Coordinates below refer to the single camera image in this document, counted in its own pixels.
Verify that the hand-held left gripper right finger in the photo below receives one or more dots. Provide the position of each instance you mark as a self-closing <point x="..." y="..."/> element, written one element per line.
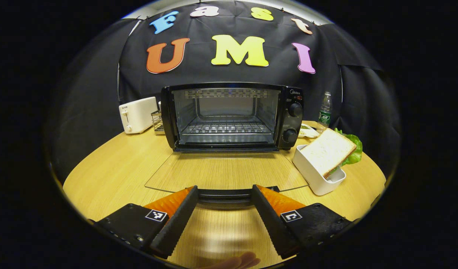
<point x="268" y="220"/>

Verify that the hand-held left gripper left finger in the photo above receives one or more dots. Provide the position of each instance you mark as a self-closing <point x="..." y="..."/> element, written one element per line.
<point x="180" y="220"/>

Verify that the lettuce sandwich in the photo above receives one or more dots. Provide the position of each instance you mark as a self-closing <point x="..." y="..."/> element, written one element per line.
<point x="326" y="151"/>

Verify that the black electric oven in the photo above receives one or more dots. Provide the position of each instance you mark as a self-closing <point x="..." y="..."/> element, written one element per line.
<point x="290" y="119"/>

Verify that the white rectangular container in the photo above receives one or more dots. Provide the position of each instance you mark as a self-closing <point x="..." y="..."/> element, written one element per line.
<point x="312" y="179"/>

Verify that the small white dish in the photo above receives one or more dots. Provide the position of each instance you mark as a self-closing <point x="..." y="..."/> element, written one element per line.
<point x="308" y="131"/>

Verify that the white toaster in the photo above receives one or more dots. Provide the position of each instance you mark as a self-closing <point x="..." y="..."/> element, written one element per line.
<point x="139" y="114"/>

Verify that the clear plastic water bottle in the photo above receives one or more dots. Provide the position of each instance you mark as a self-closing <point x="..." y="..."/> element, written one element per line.
<point x="324" y="114"/>

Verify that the black backdrop cloth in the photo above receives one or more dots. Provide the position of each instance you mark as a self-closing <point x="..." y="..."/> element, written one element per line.
<point x="232" y="73"/>

